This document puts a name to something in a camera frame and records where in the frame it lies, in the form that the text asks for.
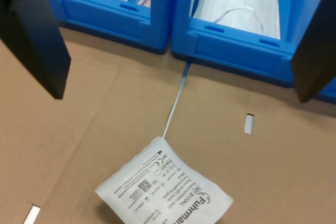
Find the blue bin with cotton packets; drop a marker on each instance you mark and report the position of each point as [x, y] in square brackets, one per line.
[328, 94]

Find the blue bin with masks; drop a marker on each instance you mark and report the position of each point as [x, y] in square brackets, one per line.
[231, 51]

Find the brown cardboard sheet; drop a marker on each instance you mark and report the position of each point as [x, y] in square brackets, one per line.
[78, 129]

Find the white printed cotton packet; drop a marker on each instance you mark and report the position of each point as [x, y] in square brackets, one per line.
[162, 182]

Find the blue bin with syringes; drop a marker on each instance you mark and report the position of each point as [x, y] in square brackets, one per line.
[105, 22]

